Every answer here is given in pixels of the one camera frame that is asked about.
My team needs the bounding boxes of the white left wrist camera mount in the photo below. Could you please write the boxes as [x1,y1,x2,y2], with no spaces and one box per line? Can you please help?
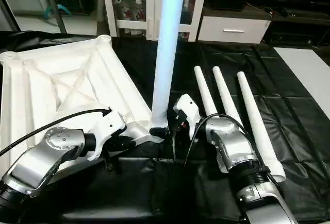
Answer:
[86,109,127,161]

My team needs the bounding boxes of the black storage unit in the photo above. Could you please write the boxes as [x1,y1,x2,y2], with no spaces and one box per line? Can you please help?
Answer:
[51,0,95,16]

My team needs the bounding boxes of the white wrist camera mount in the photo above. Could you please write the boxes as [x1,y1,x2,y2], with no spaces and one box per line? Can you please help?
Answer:
[173,94,201,141]
[86,109,127,161]

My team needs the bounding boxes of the grey pole stand blue brackets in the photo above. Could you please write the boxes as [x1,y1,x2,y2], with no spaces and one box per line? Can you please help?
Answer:
[42,0,73,34]

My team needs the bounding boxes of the white drawer cabinet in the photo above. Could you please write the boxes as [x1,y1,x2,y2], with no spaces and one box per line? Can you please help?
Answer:
[197,7,271,45]

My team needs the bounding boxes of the white plastic table leg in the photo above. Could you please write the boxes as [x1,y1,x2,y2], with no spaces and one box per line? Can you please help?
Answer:
[237,71,286,182]
[193,65,220,118]
[212,66,245,132]
[150,0,188,130]

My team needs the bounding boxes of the white flat board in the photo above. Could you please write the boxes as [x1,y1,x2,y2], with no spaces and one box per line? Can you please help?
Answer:
[273,46,330,120]

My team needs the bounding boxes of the white glass door cabinet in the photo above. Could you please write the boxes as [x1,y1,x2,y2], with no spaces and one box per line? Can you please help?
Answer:
[101,0,209,42]

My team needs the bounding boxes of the black low desk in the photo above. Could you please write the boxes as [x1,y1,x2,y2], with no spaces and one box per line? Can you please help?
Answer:
[246,0,330,47]

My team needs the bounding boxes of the white plastic table top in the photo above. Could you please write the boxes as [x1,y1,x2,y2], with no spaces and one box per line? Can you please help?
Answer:
[0,35,168,181]

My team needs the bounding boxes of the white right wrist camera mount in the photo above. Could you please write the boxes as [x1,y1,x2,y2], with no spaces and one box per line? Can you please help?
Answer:
[173,94,201,141]

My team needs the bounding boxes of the black work mat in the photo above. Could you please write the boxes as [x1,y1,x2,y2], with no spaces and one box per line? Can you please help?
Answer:
[0,29,330,224]

